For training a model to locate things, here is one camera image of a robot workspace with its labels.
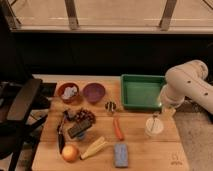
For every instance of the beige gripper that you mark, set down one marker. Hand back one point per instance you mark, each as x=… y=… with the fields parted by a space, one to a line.
x=169 y=112

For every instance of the black eraser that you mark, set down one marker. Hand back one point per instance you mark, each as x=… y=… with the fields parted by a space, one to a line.
x=79 y=128

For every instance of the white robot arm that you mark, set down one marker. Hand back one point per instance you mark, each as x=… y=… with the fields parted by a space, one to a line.
x=187 y=80

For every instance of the white plastic cup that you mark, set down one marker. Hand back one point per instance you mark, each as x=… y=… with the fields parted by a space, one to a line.
x=153 y=126

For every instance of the blue small cup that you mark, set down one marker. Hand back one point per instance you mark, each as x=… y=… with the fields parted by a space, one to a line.
x=81 y=136

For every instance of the green plastic tray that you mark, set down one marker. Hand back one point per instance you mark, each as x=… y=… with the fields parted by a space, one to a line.
x=141 y=92

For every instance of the orange carrot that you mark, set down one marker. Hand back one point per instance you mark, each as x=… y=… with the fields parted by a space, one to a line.
x=117 y=129

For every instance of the blue sponge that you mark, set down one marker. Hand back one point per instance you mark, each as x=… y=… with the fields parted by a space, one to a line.
x=121 y=155

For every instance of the purple bowl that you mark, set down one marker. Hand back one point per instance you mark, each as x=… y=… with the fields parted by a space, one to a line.
x=93 y=92

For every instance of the dark grape bunch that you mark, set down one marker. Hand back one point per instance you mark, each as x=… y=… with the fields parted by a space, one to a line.
x=83 y=114

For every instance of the white crumpled paper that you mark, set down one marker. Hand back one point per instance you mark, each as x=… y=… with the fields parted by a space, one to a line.
x=69 y=92

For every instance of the orange apple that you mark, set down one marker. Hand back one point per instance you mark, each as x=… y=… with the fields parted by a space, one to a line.
x=70 y=153

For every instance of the brown bowl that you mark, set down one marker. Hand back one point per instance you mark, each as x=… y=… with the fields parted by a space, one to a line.
x=61 y=89

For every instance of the black chair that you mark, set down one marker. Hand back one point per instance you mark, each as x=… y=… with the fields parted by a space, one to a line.
x=14 y=130

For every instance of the black handled tool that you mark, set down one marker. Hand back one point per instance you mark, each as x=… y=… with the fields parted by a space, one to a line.
x=61 y=139

